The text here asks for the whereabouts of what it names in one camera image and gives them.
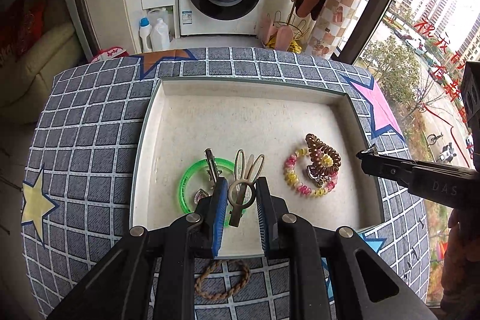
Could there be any cream sofa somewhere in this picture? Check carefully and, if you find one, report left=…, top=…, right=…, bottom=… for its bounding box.
left=0, top=20, right=85, bottom=124

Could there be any blue cap detergent bottle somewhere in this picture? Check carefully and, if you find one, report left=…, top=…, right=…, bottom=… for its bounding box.
left=139, top=17, right=152, bottom=52

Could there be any brown slipper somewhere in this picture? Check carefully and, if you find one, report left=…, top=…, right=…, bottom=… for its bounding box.
left=294, top=0, right=323, bottom=19

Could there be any gold wire rack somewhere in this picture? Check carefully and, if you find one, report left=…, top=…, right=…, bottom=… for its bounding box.
left=277, top=0, right=312, bottom=51

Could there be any green plastic bangle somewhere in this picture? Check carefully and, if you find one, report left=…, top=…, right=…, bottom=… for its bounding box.
left=176, top=157, right=248, bottom=229

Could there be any large white plastic jug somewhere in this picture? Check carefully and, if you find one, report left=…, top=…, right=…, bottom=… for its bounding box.
left=147, top=7, right=169, bottom=28

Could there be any red cushion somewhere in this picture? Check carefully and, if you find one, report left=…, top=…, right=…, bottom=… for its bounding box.
left=0, top=0, right=49, bottom=58

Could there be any red lettering window decal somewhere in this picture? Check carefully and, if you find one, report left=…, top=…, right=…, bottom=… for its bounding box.
left=414, top=16, right=480, bottom=118

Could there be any colourful spiral hair tie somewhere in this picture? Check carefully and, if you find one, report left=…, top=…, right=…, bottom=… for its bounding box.
left=283, top=145, right=338, bottom=199

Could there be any person's right hand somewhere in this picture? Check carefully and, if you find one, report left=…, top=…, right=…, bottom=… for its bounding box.
left=442, top=208, right=480, bottom=306

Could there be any pink slipper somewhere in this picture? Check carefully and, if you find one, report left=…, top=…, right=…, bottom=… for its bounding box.
left=259, top=14, right=276, bottom=47
left=274, top=25, right=295, bottom=51

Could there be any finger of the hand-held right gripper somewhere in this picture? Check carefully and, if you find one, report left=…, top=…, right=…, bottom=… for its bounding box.
left=356, top=145, right=476, bottom=177
left=360, top=160, right=418, bottom=188

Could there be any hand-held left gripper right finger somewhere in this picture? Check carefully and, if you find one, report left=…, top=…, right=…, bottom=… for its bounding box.
left=255, top=178, right=437, bottom=320

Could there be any brown braided bracelet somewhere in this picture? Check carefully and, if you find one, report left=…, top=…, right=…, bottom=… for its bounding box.
left=194, top=259, right=251, bottom=302

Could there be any beige bunny hair clip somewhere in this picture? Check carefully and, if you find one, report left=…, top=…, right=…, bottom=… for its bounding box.
left=227, top=149, right=265, bottom=229

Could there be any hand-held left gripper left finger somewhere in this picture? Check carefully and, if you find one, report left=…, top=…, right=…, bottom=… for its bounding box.
left=49, top=178, right=229, bottom=320

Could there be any white shallow tray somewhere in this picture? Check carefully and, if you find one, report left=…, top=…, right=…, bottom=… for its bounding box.
left=129, top=77, right=387, bottom=261

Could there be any grey checked star tablecloth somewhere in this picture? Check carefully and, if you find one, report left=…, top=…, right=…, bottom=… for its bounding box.
left=20, top=47, right=428, bottom=320

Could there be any red patterned cloth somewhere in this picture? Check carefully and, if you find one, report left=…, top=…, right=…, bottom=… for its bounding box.
left=88, top=46, right=130, bottom=63

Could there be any small heart hair clip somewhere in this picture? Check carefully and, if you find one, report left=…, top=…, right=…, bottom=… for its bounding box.
left=305, top=163, right=327, bottom=187

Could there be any silver metal hair clip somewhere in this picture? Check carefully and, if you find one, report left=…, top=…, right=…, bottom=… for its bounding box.
left=193, top=149, right=223, bottom=204

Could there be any brown spiral hair tie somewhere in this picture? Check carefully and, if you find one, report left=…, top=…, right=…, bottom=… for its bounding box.
left=304, top=133, right=342, bottom=172

